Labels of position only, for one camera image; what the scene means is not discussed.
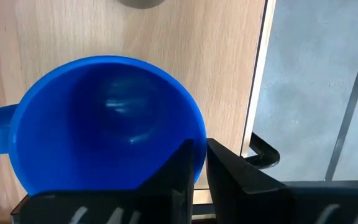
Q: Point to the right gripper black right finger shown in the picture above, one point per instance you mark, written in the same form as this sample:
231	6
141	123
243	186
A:
238	193

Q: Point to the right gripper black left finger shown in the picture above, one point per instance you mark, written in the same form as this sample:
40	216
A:
166	193

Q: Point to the blue plastic mug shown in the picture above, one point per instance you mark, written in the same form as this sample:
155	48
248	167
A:
89	124

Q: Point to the black cup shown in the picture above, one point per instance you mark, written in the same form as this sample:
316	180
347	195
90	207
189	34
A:
141	3

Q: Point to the black table clamp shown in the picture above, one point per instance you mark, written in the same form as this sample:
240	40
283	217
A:
267	154

